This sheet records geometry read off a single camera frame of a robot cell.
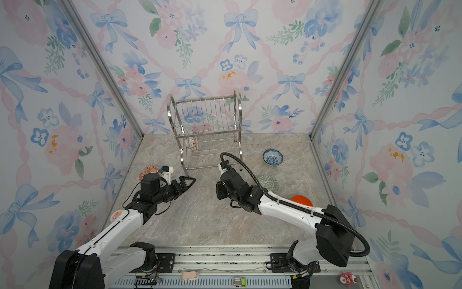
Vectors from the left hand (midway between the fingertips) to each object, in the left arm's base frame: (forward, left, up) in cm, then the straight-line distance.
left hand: (191, 182), depth 81 cm
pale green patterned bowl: (+8, -38, -13) cm, 41 cm away
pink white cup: (-13, +31, -5) cm, 34 cm away
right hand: (-1, -12, +2) cm, 12 cm away
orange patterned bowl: (+14, +27, -11) cm, 32 cm away
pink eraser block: (-34, -3, -12) cm, 36 cm away
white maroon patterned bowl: (+27, +4, -3) cm, 27 cm away
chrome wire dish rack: (+20, -7, +13) cm, 25 cm away
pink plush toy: (-35, -62, -11) cm, 72 cm away
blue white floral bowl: (+25, -42, -13) cm, 50 cm away
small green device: (-36, -22, -12) cm, 43 cm away
